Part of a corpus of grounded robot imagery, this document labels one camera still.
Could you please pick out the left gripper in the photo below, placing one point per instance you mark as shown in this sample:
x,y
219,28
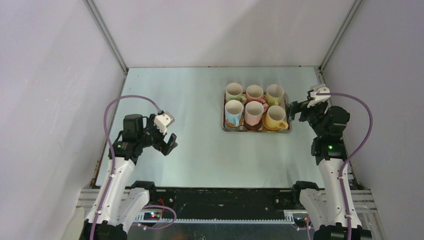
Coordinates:
x,y
161,145

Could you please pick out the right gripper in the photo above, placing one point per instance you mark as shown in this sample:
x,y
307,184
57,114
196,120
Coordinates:
x,y
303,110

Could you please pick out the yellow-green mug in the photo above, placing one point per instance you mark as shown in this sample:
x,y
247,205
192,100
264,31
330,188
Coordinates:
x,y
275,95

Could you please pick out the yellow mug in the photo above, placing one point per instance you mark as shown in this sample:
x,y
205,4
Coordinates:
x,y
276,116

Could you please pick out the woven coaster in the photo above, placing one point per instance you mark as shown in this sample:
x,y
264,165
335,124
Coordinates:
x,y
277,128

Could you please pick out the pink cup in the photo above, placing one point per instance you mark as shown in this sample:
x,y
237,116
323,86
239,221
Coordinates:
x,y
255,93
254,111

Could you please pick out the dark wood coaster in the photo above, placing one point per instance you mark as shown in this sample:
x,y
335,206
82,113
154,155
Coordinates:
x,y
255,127

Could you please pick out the light wood coaster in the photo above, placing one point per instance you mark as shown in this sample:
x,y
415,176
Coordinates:
x,y
230,125

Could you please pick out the blue mug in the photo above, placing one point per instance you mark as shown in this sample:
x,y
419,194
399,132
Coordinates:
x,y
233,111

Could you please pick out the green cup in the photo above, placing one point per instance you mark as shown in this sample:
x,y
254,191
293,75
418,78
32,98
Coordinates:
x,y
234,91

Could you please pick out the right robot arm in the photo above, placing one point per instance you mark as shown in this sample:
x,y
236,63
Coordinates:
x,y
331,213

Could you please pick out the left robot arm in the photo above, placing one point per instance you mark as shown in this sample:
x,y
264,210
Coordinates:
x,y
110,218

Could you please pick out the metal tray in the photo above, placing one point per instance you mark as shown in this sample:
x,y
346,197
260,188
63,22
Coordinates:
x,y
242,128

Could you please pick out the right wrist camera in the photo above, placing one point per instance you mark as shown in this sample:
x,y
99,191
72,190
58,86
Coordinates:
x,y
318,94

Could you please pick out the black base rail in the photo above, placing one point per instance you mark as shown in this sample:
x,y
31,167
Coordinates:
x,y
233,204

